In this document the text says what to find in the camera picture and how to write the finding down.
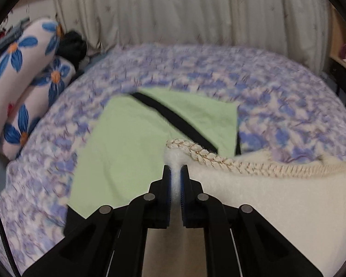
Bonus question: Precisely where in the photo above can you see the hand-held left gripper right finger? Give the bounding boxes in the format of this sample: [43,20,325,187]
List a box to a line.
[180,164,323,277]

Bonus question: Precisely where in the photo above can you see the cream patterned curtain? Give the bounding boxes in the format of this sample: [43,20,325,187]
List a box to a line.
[50,0,332,72]

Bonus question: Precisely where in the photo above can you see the light green garment black stripe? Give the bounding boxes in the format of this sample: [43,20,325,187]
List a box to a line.
[64,88,241,237]

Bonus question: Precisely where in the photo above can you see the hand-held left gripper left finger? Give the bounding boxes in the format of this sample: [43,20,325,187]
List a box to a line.
[23,164,173,277]

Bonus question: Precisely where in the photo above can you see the purple floral bed sheet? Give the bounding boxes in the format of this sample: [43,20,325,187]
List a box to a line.
[0,43,346,277]

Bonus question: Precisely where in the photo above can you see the wooden shelf unit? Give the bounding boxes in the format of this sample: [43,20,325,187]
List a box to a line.
[329,6,346,78]

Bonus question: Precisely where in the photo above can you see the cream fuzzy braided-trim cardigan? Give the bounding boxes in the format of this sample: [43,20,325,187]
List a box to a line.
[141,138,346,277]

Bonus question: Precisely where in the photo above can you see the black clothes bundle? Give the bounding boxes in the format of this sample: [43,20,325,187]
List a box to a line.
[58,30,87,64]

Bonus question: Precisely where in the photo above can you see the folded jeans pile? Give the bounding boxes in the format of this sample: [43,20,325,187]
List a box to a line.
[0,17,29,58]

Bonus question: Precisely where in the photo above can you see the blue flower pillows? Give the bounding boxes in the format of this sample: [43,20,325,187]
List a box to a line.
[0,17,75,160]

